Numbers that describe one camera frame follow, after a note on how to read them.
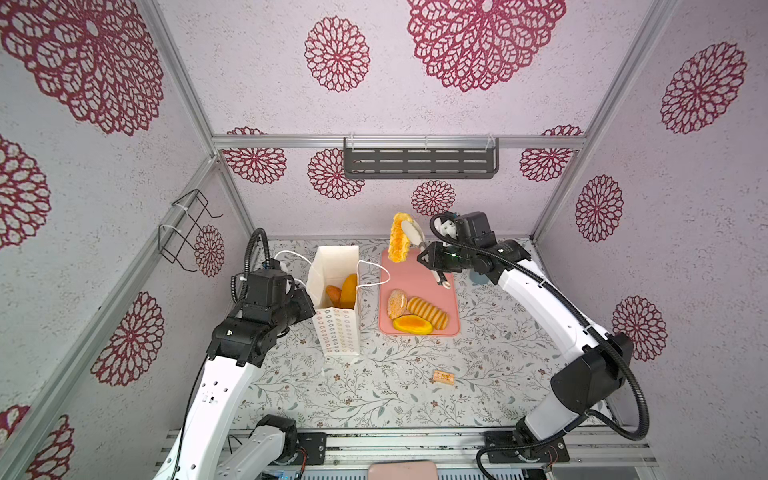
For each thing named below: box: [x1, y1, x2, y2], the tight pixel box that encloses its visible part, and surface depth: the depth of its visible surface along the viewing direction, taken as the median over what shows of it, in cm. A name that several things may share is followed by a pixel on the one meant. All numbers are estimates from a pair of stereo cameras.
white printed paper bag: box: [306, 245, 360, 357], surface depth 80 cm
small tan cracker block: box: [433, 370, 455, 385], surface depth 87 cm
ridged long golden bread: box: [406, 296, 449, 331], surface depth 97 cm
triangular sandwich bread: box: [326, 285, 341, 307], surface depth 94 cm
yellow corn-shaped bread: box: [388, 212, 413, 263], surface depth 85 cm
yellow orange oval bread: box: [392, 315, 433, 335], surface depth 94 cm
